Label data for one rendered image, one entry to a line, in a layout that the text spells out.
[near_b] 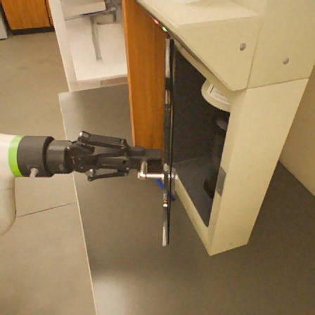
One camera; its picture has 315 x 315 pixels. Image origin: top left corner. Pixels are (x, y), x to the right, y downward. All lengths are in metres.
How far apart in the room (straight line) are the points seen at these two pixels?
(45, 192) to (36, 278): 0.68
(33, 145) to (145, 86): 0.34
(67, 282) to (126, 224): 1.07
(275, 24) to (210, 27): 0.09
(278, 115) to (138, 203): 0.51
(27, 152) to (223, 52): 0.43
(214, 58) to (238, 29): 0.04
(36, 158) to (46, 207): 1.61
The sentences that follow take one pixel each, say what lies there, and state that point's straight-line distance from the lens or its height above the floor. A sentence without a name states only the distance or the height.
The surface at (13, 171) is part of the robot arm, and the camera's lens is 0.68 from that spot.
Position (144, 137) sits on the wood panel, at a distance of 0.90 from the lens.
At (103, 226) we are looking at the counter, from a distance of 0.84.
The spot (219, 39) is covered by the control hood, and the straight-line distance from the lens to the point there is 0.40.
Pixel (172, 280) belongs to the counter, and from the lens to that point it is 0.75.
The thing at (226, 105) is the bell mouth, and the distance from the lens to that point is 0.58.
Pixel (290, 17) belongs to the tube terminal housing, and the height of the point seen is 1.50.
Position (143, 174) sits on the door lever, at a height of 1.21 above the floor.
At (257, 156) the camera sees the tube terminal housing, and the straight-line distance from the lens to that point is 0.57.
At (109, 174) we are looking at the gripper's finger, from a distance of 0.66.
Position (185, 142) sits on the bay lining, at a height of 1.09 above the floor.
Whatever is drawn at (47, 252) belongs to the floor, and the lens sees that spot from 2.00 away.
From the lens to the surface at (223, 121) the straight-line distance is 0.66.
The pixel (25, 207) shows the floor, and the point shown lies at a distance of 2.29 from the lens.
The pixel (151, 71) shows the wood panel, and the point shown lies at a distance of 0.80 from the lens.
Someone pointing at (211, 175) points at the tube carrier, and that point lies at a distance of 0.76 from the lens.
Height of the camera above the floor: 1.62
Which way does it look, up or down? 42 degrees down
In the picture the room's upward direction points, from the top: straight up
